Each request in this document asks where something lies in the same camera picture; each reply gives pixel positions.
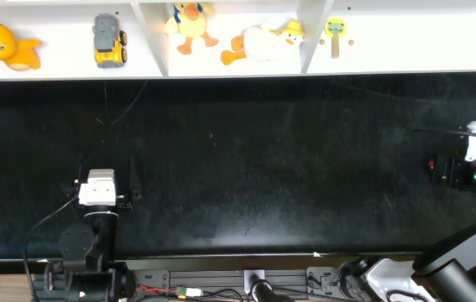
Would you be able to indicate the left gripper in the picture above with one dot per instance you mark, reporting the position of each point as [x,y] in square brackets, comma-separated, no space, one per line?
[123,204]

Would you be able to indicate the yellow rattle drum toy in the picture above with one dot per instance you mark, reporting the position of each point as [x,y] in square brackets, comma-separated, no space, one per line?
[335,29]

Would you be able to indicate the many-coloured puzzle cube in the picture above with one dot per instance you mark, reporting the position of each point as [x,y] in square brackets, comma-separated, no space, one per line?
[431,164]

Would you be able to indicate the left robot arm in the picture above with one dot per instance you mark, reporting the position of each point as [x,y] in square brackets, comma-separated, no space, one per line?
[88,243]

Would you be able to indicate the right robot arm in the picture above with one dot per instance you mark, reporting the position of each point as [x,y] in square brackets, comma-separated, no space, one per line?
[460,251]

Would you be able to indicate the grey and yellow toy truck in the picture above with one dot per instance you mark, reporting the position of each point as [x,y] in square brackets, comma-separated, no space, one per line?
[108,42]

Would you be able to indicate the yellow rubber duck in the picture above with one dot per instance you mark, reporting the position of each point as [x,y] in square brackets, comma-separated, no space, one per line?
[6,46]

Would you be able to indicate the white plush duck yellow hat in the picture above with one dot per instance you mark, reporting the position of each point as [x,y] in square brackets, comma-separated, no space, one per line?
[265,44]

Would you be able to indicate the white shelf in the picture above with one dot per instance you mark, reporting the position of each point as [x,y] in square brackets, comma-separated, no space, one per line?
[409,46]

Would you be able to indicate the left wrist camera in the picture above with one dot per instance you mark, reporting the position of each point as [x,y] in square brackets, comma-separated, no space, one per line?
[97,191]

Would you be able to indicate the mounting rail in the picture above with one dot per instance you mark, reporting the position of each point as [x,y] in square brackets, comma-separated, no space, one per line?
[221,285]

